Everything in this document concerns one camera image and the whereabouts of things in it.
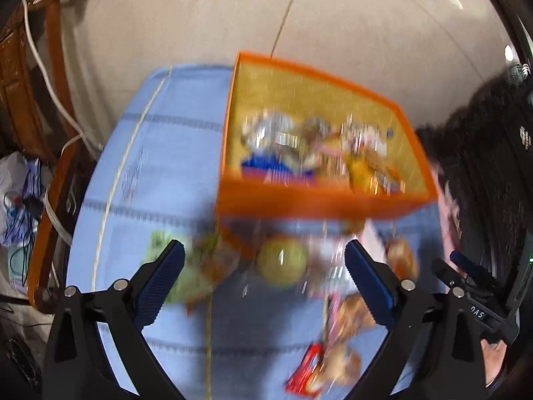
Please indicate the white pink snack packet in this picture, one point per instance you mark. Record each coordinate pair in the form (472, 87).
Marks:
(326, 270)

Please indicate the green snack packet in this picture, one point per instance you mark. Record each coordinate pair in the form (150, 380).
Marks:
(192, 285)

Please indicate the person's right hand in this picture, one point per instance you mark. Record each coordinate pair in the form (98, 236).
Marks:
(493, 358)

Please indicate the brown biscuit bag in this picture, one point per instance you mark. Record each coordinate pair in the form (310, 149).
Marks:
(340, 366)

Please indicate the orange white pastry packet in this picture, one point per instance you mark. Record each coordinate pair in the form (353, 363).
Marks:
(401, 259)

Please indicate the orange rice cracker packet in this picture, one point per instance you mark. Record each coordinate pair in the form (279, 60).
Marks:
(217, 256)

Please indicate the pink cookie bag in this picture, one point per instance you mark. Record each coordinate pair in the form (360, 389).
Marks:
(347, 317)

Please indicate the white plastic bag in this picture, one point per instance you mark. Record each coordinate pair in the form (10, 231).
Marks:
(14, 170)

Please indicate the pink cushion cover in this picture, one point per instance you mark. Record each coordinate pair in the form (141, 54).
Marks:
(448, 209)

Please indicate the yellow corn candy packet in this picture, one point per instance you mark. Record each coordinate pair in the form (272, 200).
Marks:
(371, 173)

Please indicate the blue snack bag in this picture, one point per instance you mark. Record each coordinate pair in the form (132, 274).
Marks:
(271, 170)

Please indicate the orange cardboard box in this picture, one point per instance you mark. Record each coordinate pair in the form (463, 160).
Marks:
(334, 119)

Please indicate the carved wooden chair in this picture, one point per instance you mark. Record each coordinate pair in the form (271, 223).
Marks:
(22, 131)

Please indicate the blue tablecloth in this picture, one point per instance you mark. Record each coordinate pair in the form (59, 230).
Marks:
(156, 180)

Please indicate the red snack packet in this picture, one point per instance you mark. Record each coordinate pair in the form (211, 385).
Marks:
(305, 379)

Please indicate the dark carved wooden sofa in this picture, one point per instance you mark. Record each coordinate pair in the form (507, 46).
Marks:
(485, 150)

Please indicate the clear white candy bag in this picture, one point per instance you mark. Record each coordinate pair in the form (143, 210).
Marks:
(268, 131)

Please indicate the round yellow-green cake packet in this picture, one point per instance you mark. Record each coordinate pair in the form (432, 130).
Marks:
(282, 261)

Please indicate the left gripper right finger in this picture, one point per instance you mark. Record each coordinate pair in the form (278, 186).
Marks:
(452, 366)

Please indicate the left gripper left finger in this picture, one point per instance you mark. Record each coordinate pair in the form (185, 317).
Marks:
(76, 364)

